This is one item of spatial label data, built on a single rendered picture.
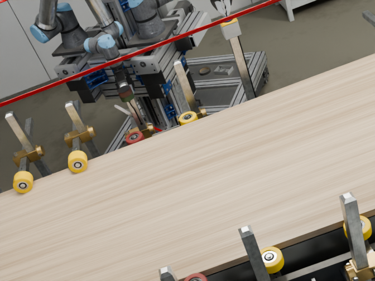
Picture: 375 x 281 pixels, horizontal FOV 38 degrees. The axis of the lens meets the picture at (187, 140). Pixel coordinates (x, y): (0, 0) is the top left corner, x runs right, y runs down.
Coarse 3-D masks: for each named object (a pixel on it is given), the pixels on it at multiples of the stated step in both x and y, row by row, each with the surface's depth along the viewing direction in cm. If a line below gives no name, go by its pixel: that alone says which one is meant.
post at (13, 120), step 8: (8, 112) 233; (8, 120) 233; (16, 120) 234; (16, 128) 236; (24, 136) 238; (24, 144) 241; (32, 144) 243; (40, 160) 247; (40, 168) 249; (48, 168) 253
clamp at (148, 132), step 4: (148, 124) 250; (152, 124) 250; (136, 128) 250; (148, 128) 247; (152, 128) 247; (124, 132) 250; (144, 132) 247; (148, 132) 248; (152, 132) 247; (144, 136) 248; (148, 136) 249
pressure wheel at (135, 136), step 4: (132, 132) 241; (136, 132) 240; (140, 132) 239; (128, 136) 240; (132, 136) 238; (136, 136) 239; (140, 136) 237; (128, 140) 237; (132, 140) 236; (136, 140) 235; (140, 140) 236; (128, 144) 237
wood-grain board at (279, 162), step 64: (192, 128) 230; (256, 128) 216; (320, 128) 204; (64, 192) 223; (128, 192) 210; (192, 192) 199; (256, 192) 188; (320, 192) 179; (0, 256) 205; (64, 256) 194; (128, 256) 184; (192, 256) 175
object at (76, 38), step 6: (78, 24) 301; (72, 30) 298; (78, 30) 300; (66, 36) 300; (72, 36) 299; (78, 36) 300; (84, 36) 303; (66, 42) 301; (72, 42) 300; (78, 42) 301; (66, 48) 304; (72, 48) 302
